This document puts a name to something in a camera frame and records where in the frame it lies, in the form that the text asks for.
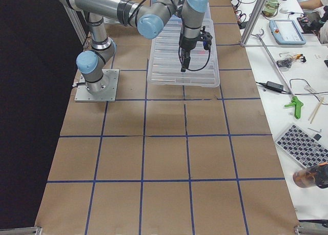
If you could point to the green jar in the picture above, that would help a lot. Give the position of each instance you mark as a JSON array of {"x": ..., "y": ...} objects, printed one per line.
[{"x": 271, "y": 8}]

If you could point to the small black orange gadget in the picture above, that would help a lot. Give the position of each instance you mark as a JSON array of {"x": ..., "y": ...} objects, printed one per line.
[{"x": 287, "y": 58}]

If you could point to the checkered calibration board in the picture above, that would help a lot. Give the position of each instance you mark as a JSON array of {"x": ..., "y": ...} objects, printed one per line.
[{"x": 301, "y": 147}]

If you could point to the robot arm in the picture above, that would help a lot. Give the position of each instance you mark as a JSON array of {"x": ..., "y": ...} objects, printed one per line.
[{"x": 149, "y": 22}]

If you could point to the hex key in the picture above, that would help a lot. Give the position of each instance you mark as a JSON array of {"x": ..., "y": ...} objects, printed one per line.
[{"x": 315, "y": 130}]

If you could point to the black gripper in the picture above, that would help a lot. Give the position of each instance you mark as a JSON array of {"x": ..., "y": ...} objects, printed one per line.
[{"x": 187, "y": 43}]

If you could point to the clear plastic storage box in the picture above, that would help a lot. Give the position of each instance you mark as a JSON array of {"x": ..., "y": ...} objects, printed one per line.
[{"x": 207, "y": 16}]

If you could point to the teach pendant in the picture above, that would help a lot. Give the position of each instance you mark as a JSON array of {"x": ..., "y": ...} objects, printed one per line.
[{"x": 286, "y": 32}]

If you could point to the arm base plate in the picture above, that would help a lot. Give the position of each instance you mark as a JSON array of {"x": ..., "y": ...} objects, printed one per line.
[{"x": 104, "y": 90}]

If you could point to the green handled reacher grabber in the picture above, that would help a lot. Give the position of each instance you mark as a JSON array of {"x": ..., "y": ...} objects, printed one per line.
[{"x": 295, "y": 101}]

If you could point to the black power adapter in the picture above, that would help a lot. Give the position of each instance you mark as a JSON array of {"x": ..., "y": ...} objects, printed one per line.
[{"x": 275, "y": 87}]

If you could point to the wooden chopsticks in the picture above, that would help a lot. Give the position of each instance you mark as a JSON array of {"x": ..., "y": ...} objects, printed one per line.
[{"x": 315, "y": 111}]

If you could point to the aluminium frame post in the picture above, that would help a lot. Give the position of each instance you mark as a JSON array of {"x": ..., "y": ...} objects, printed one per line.
[{"x": 252, "y": 21}]

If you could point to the amber bottle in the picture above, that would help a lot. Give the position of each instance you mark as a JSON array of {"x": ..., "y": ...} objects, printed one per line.
[{"x": 312, "y": 176}]

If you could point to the person forearm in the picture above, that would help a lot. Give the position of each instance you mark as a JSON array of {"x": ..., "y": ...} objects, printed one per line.
[{"x": 313, "y": 4}]

